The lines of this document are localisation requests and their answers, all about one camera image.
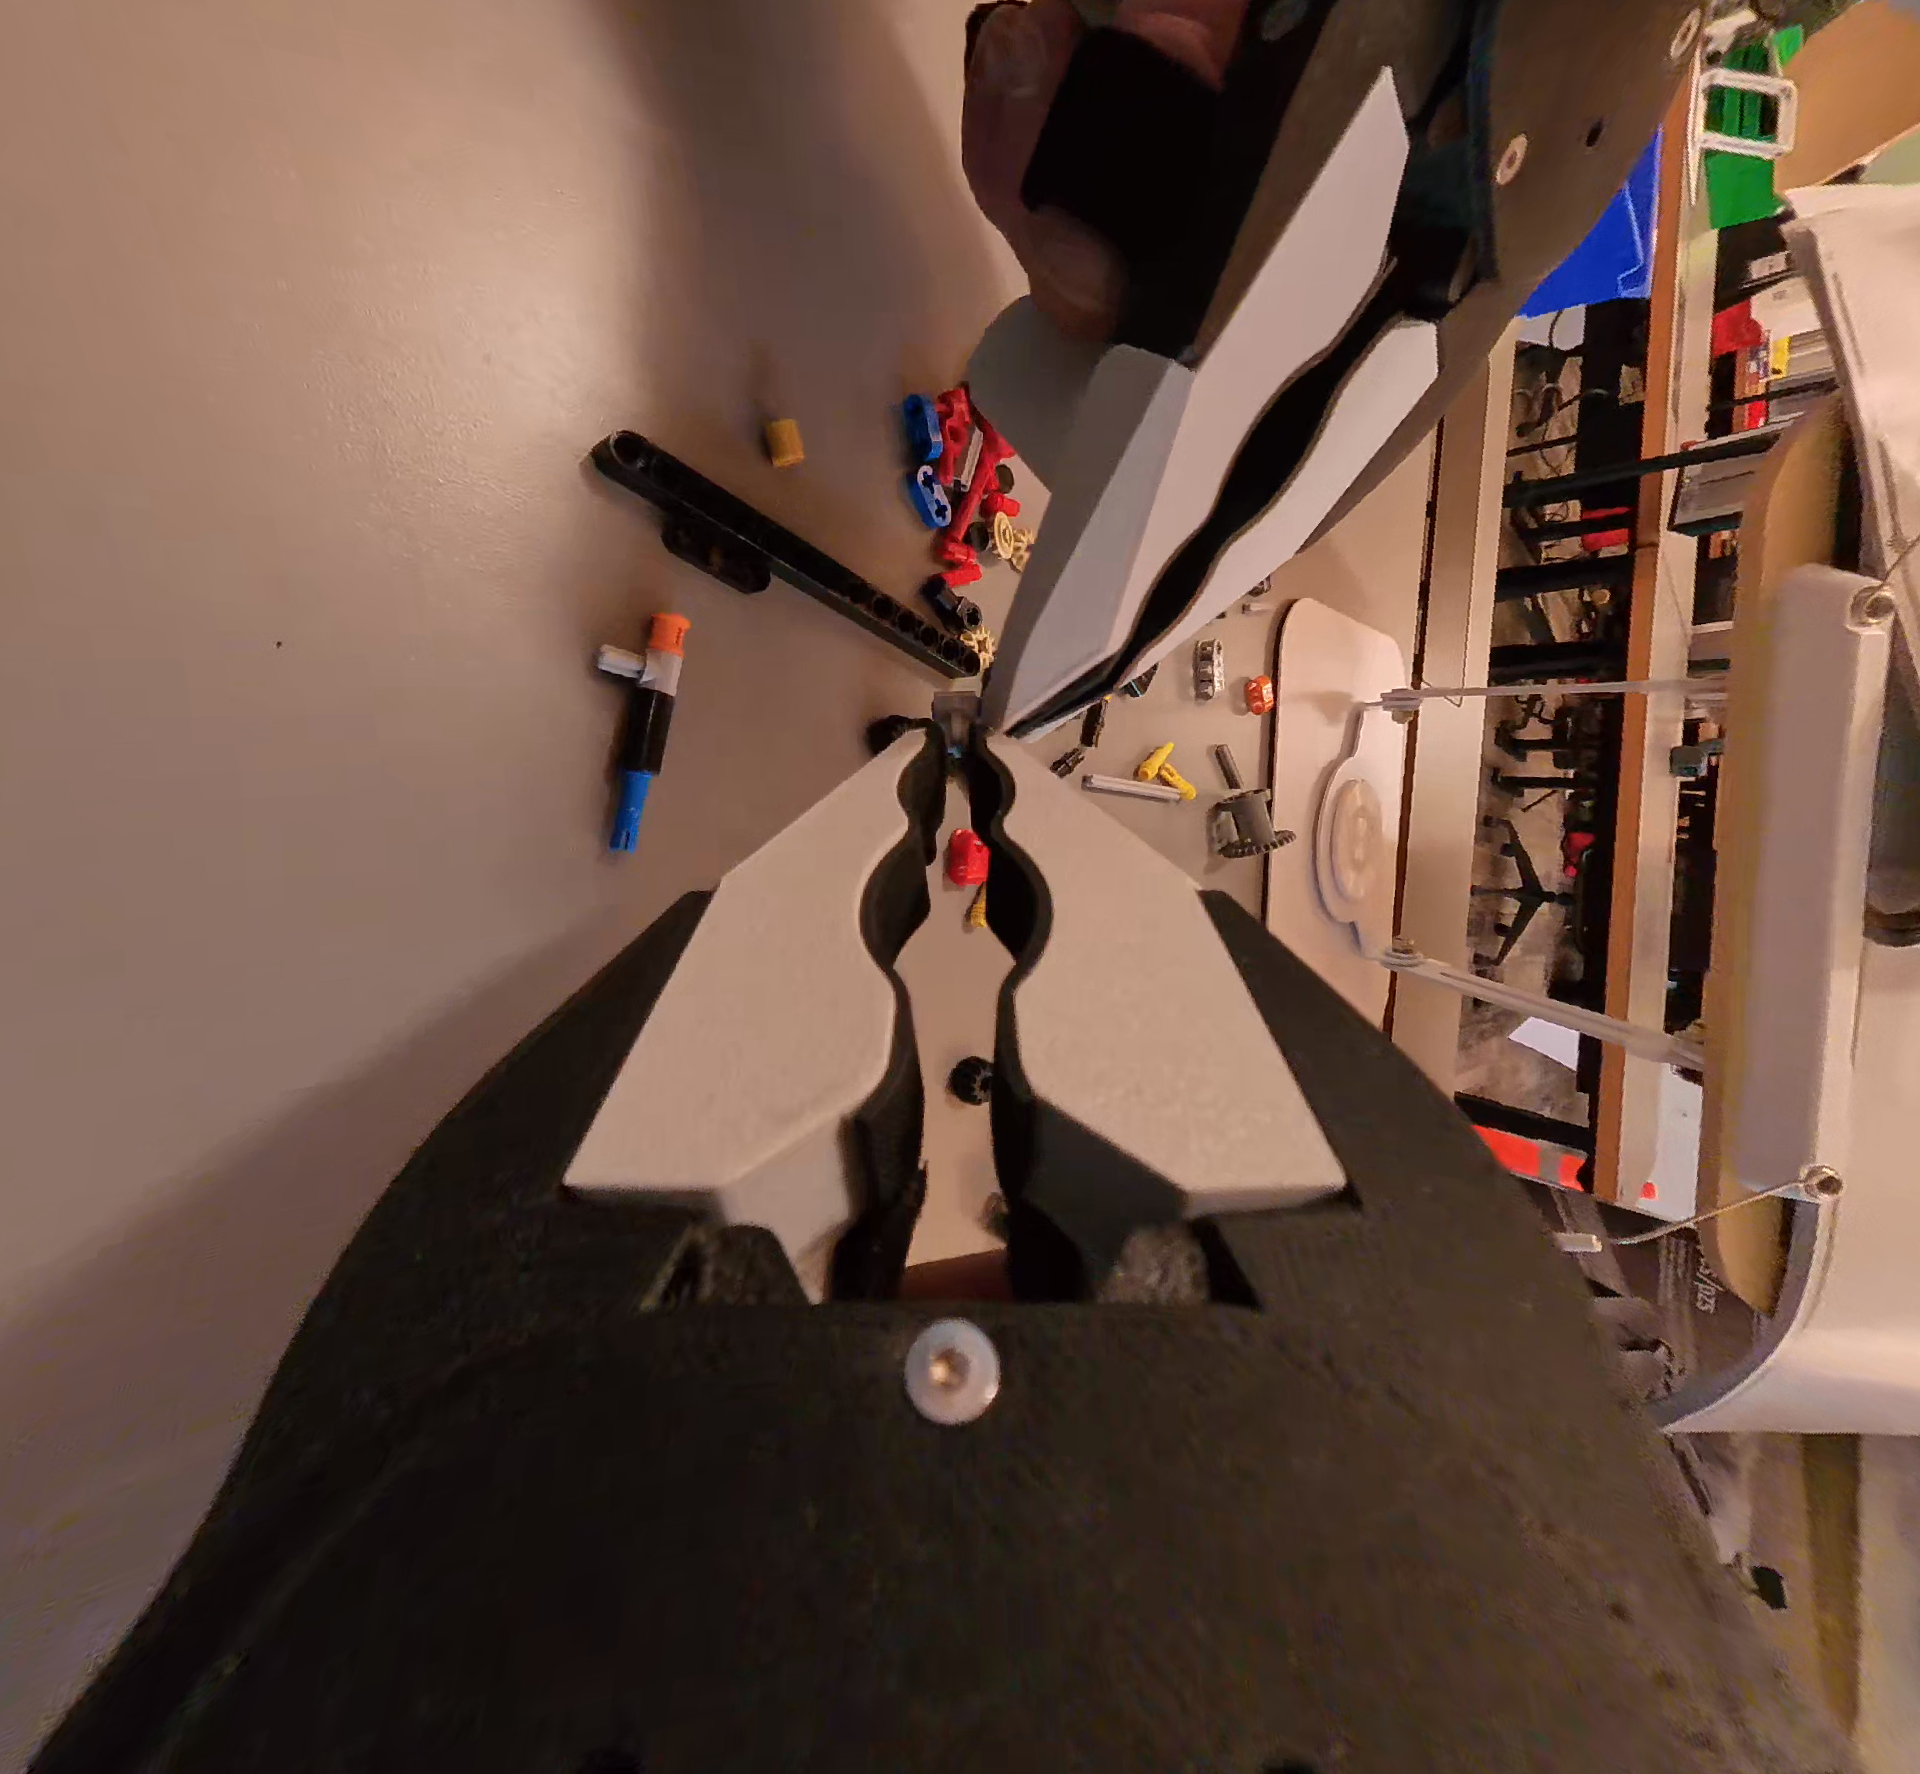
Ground orange grey lego T connector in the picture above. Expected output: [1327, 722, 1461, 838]
[594, 610, 696, 696]

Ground short black lego beam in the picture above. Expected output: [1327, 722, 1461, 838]
[660, 519, 774, 597]

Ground black metal frame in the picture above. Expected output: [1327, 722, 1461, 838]
[1493, 296, 1803, 696]

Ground grey lego differential gear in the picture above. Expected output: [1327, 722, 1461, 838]
[1204, 742, 1300, 862]

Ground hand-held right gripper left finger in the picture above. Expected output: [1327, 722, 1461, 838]
[562, 723, 951, 1304]

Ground round clear disc mount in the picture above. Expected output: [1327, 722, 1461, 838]
[1313, 737, 1412, 927]

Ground green plastic crate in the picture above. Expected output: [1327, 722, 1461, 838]
[1702, 22, 1810, 227]

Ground clear acrylic post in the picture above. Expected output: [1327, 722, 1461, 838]
[1387, 935, 1713, 1073]
[1380, 669, 1735, 717]

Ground red tool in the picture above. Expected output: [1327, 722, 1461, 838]
[1472, 1120, 1597, 1193]

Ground long black lego beam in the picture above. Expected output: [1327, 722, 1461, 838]
[588, 429, 984, 682]

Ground blue plastic bin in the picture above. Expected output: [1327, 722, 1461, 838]
[1519, 128, 1668, 321]

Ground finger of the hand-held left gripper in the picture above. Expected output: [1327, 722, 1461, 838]
[1034, 317, 1447, 737]
[967, 67, 1412, 736]

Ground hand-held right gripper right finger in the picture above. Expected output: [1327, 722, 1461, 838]
[967, 729, 1349, 1304]

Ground white curved panel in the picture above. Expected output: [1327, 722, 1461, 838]
[1651, 176, 1920, 1438]

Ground white base board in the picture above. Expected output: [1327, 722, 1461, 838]
[1266, 596, 1420, 974]

